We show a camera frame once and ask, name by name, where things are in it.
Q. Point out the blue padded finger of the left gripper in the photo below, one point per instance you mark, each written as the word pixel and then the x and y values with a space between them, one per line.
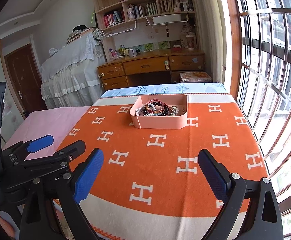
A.
pixel 39 143

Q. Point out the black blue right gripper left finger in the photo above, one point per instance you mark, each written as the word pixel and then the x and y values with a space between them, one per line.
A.
pixel 39 218

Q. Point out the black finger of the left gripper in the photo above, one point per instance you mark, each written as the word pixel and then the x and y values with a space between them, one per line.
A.
pixel 59 160

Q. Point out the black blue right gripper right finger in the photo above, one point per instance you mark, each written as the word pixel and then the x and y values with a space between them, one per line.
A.
pixel 262 219

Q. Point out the pink jewelry box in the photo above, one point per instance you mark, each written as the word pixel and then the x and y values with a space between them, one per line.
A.
pixel 163 111

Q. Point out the person's left hand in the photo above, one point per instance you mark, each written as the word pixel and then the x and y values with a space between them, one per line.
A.
pixel 9 225

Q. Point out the pink bed sheet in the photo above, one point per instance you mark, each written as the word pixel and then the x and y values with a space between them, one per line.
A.
pixel 57 122

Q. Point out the brown wooden door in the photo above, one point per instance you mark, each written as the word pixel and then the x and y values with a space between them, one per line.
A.
pixel 25 79

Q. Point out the white lace covered furniture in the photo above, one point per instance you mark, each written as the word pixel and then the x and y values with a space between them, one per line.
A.
pixel 70 76

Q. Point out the orange H pattern blanket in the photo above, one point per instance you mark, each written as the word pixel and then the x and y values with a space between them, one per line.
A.
pixel 150 185

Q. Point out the white kettle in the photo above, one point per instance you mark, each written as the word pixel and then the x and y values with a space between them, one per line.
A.
pixel 132 52

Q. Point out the wooden desk with drawers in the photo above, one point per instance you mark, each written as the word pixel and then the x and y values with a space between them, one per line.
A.
pixel 157 67

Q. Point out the blue patterned mat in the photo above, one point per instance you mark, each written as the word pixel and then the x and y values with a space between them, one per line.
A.
pixel 173 88

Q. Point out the wooden bookshelf with books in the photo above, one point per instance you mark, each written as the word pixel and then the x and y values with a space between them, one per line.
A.
pixel 144 24

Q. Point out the window with metal bars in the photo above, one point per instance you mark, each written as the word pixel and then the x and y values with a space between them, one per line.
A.
pixel 261 43

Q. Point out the cream curtain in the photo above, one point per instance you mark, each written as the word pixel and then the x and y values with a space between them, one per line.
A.
pixel 214 38

